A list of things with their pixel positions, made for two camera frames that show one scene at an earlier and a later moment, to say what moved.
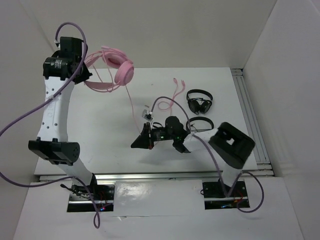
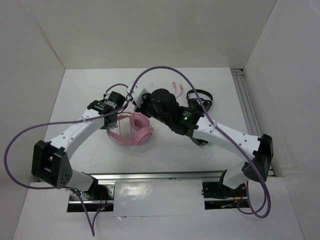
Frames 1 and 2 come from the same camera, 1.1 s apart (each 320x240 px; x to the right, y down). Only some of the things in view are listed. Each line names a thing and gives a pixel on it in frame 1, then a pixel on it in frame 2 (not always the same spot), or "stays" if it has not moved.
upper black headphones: (197, 105) stays
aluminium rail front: (156, 176) stays
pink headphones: (122, 66) to (141, 129)
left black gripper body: (84, 74) to (110, 124)
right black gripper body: (160, 134) to (147, 107)
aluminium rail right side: (259, 164) stays
